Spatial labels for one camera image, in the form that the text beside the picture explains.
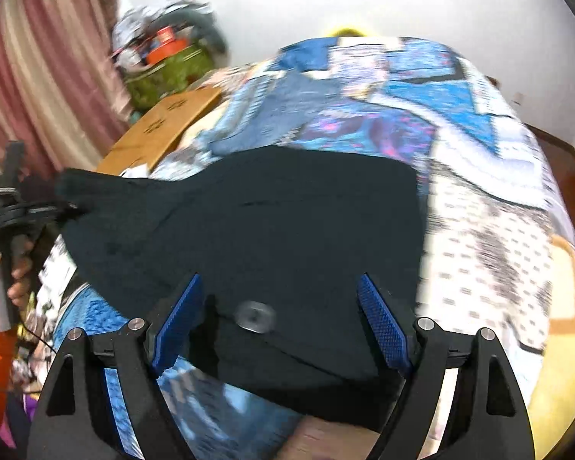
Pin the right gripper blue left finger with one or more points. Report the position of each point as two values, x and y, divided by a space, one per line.
74 418

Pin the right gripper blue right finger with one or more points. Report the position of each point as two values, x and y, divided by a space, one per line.
487 419

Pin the black pants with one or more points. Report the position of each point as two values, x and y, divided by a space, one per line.
280 237

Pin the striped red beige curtain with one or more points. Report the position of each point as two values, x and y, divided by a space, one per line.
60 92

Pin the wooden lap desk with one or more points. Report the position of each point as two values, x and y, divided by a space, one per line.
159 131

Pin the patchwork patterned bed cover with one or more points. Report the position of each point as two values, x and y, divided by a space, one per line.
487 256

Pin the pile of grey clothes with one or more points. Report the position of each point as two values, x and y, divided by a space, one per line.
143 22

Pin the orange box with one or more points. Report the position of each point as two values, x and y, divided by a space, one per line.
165 44

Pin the folded blue jeans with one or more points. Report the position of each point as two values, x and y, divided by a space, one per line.
268 107

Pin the yellow curved pillow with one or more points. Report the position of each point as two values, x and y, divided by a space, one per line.
347 32

